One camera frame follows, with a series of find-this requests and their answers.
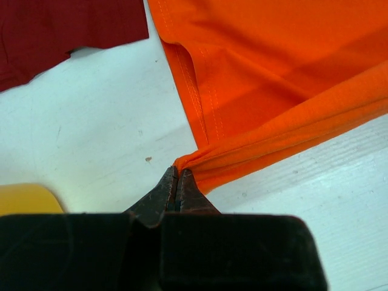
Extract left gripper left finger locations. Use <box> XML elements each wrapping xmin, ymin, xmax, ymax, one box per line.
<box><xmin>124</xmin><ymin>166</ymin><xmax>178</xmax><ymax>228</ymax></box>

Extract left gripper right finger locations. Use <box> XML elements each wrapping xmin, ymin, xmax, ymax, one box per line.
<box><xmin>177</xmin><ymin>169</ymin><xmax>221</xmax><ymax>215</ymax></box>

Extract orange t shirt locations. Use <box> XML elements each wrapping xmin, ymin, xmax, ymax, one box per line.
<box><xmin>149</xmin><ymin>1</ymin><xmax>387</xmax><ymax>193</ymax></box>

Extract yellow plastic tray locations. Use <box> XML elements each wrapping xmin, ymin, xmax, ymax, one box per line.
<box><xmin>0</xmin><ymin>183</ymin><xmax>64</xmax><ymax>216</ymax></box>

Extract dark red t shirt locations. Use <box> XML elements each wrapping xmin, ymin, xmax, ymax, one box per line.
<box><xmin>1</xmin><ymin>0</ymin><xmax>149</xmax><ymax>91</ymax></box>

